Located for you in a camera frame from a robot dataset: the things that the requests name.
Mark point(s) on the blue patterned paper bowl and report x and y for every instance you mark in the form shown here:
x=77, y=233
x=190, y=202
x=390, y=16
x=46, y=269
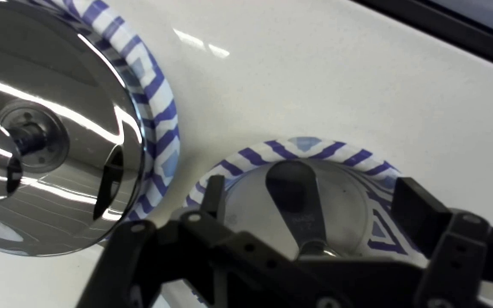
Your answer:
x=354, y=187

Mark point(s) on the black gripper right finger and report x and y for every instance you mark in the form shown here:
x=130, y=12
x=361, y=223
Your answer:
x=457, y=245

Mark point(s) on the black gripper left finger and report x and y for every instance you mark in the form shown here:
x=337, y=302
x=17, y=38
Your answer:
x=226, y=269

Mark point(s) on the black coffee scoop spoon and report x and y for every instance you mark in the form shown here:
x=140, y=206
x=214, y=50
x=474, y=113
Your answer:
x=294, y=192

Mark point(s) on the blue patterned paper plate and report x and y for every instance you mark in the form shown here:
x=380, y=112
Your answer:
x=159, y=113

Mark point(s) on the chrome jar lid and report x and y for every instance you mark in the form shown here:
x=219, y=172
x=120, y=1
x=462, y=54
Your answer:
x=70, y=136

